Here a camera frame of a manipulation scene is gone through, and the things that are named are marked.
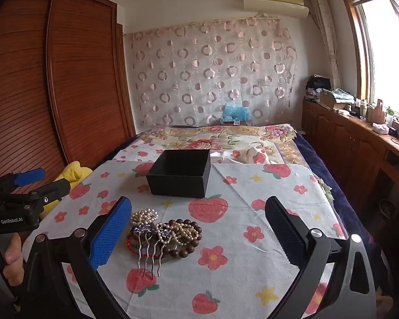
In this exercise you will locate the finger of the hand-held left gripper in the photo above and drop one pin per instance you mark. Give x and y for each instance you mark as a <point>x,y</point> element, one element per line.
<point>53,189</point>
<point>30,176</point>

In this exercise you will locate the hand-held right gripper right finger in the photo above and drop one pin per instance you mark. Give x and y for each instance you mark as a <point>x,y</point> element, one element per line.
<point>282,227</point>

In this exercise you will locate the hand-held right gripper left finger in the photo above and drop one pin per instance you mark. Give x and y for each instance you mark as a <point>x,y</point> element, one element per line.
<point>111,232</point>

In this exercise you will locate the silver hair comb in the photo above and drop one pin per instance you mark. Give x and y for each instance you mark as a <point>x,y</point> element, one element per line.
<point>143,230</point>

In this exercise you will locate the black cardboard box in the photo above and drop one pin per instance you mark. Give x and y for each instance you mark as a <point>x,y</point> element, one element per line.
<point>176,182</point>

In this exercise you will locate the person's left hand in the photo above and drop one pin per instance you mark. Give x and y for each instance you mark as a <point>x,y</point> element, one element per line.
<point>15,259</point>

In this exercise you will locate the yellow plush toy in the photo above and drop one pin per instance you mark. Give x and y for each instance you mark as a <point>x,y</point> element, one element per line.
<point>74,172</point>

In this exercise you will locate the strawberry print cloth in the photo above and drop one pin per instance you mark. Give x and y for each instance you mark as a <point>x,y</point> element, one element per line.
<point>232,272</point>

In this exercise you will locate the dark blue blanket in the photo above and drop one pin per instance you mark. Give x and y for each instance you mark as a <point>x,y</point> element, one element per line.
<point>345,199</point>

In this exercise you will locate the wooden cabinet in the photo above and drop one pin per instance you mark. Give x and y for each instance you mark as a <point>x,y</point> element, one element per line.
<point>345,139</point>

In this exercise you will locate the wooden wardrobe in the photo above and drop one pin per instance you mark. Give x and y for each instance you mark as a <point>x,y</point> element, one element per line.
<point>79,73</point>

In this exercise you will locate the floral blanket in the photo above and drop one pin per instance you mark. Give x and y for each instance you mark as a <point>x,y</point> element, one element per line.
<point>199,139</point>

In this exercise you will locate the blue plastic bag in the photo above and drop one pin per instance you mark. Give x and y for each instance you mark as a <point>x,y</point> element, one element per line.
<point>234,111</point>

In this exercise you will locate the open cardboard box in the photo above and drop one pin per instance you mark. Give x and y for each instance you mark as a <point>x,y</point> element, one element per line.
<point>332,101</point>

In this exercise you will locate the white tissue box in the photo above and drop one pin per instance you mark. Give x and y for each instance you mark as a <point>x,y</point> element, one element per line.
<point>380,129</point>

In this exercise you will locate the pile of dark clothes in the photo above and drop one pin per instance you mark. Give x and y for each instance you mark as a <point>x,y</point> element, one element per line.
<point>317,84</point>

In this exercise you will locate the pink bottle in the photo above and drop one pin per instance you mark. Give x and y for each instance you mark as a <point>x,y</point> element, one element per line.
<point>380,111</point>

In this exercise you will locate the green bottle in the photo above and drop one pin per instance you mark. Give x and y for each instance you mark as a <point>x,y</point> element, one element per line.
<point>389,116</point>

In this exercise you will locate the white window curtain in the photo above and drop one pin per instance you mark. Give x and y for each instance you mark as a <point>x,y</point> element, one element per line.
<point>329,40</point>

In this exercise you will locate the window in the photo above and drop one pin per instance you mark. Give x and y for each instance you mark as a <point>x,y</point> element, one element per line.
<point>385,56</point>

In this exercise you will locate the circle patterned wall curtain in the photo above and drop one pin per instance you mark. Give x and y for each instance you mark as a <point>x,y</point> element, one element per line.
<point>202,73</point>

